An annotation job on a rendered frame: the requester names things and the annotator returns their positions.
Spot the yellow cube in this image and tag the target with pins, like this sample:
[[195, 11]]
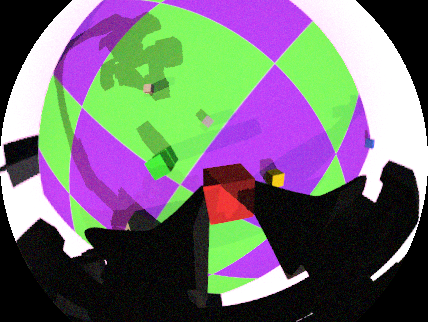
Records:
[[274, 177]]

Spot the red block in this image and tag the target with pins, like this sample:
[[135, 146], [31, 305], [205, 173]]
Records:
[[229, 193]]

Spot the blue cube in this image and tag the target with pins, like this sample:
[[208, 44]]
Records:
[[370, 143]]

